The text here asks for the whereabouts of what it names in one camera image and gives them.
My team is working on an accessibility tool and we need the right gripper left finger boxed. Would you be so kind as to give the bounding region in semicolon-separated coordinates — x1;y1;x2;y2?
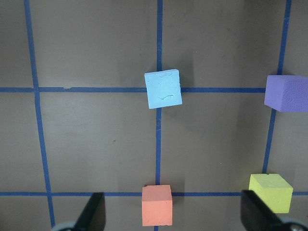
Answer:
72;192;106;231

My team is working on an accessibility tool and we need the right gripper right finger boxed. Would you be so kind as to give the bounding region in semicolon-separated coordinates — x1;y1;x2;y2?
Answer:
240;190;285;231

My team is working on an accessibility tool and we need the light blue block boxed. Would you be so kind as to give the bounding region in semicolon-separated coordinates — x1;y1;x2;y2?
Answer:
144;69;182;109

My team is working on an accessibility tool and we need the yellow block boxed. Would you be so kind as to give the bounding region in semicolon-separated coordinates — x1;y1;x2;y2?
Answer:
249;174;293;214

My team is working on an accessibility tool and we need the orange block robot side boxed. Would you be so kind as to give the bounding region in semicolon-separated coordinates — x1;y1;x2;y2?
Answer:
142;185;173;227

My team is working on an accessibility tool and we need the purple block near tray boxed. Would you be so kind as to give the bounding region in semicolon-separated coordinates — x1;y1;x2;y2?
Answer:
264;75;308;112

